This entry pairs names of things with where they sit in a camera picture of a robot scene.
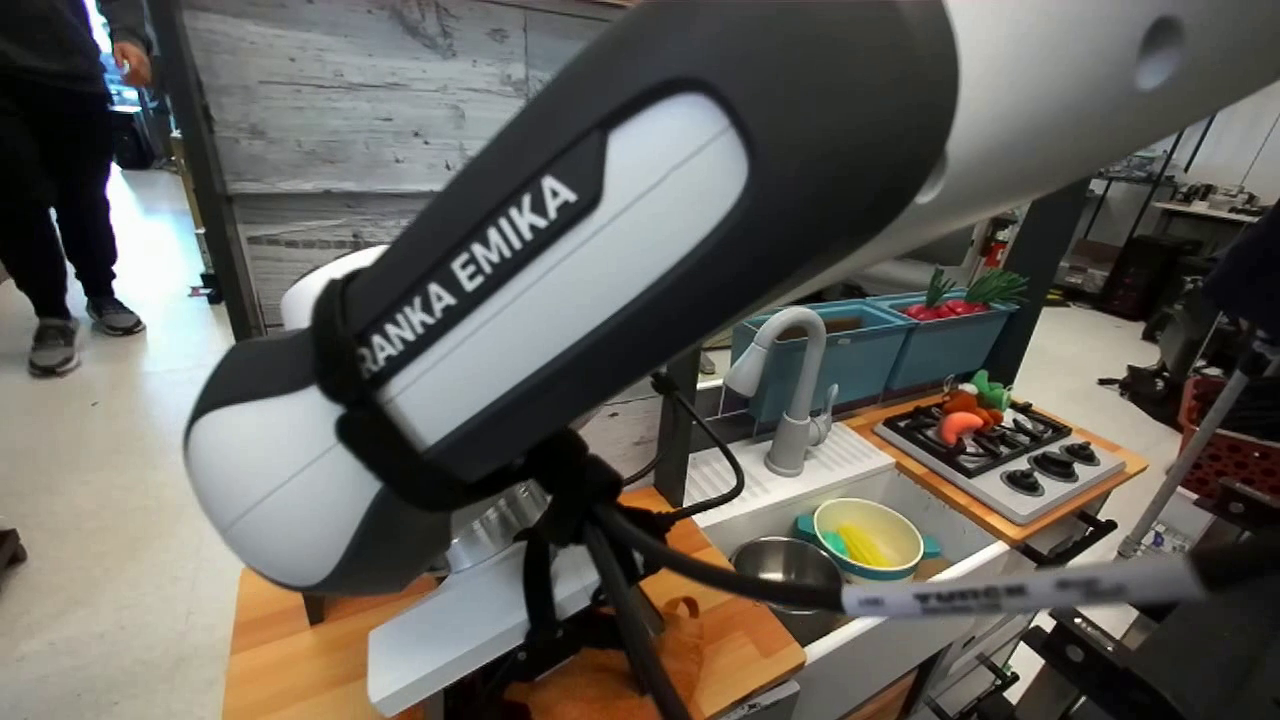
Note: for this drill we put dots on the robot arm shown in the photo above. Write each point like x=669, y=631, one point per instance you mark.
x=820, y=150

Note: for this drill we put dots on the orange cloth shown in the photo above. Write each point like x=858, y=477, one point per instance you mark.
x=600, y=690

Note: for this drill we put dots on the grey wood panel backdrop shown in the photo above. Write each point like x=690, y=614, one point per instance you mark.
x=330, y=120

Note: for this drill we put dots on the grey toy tap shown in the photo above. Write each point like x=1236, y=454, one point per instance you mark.
x=800, y=400

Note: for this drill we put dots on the person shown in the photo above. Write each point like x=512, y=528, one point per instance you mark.
x=50, y=150

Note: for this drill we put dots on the yellow toy food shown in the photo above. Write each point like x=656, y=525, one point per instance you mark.
x=860, y=545

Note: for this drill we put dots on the camera on tripod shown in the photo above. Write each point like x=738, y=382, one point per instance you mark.
x=1195, y=450

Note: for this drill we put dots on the green toy vegetable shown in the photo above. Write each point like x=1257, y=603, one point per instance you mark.
x=992, y=392

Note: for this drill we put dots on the red crate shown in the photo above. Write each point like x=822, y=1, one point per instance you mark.
x=1235, y=455

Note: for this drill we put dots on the black metal shelf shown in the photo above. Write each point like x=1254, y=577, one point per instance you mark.
x=1150, y=180

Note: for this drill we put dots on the red fire extinguisher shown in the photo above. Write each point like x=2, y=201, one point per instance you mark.
x=996, y=250

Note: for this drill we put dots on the teal toy pot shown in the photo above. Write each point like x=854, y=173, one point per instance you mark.
x=930, y=548

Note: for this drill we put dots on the white toy sink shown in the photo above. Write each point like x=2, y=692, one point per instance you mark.
x=960, y=520

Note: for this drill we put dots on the black stove knob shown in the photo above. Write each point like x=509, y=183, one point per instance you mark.
x=1054, y=465
x=1080, y=451
x=1024, y=481

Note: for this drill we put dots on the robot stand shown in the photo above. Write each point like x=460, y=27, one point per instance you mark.
x=1210, y=660

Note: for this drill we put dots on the toy kitchen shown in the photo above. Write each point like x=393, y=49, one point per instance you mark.
x=960, y=495

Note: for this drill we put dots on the metal bowl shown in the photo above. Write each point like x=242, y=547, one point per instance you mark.
x=785, y=565

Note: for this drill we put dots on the blue planter bin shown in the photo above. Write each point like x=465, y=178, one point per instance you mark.
x=945, y=350
x=860, y=355

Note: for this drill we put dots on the bunch of toy radishes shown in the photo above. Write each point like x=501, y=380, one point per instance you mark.
x=950, y=306

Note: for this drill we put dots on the toy stove burner plate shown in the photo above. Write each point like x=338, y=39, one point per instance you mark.
x=1040, y=500

